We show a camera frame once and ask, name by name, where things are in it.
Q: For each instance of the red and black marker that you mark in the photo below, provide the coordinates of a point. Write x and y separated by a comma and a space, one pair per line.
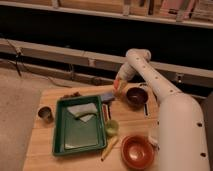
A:
106, 112

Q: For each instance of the small metal cup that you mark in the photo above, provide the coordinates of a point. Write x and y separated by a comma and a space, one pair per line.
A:
45, 113

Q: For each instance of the small green cup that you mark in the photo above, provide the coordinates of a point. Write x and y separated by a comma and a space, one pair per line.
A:
112, 127

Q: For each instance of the orange-red bowl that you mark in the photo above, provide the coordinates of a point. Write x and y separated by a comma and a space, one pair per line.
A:
136, 152

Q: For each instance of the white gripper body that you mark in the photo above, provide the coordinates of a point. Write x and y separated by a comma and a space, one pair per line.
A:
126, 72

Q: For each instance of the wooden shelf rail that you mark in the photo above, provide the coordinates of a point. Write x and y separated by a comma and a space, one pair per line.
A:
176, 73

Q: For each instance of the dark purple bowl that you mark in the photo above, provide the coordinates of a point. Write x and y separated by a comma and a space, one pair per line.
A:
136, 97

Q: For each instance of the folded grey cloth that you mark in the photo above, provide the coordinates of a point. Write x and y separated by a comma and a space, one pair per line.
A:
84, 112

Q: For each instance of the orange apple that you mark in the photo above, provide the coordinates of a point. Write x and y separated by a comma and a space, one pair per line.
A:
116, 84

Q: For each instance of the yellow banana toy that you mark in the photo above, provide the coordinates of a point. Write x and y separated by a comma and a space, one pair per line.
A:
111, 143

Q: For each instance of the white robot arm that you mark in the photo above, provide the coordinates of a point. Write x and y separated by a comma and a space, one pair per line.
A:
181, 132

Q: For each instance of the dark brown small object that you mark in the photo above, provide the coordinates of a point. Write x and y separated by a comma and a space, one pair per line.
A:
76, 94

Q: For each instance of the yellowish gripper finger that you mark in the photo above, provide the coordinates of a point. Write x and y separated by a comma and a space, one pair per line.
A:
122, 85

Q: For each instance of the white plastic cup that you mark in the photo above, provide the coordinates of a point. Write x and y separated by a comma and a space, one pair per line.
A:
153, 137

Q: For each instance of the black handled utensil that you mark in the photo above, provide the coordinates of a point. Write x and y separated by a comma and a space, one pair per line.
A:
146, 110

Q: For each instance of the green plastic tray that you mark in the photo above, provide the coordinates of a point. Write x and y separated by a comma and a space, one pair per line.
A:
74, 136

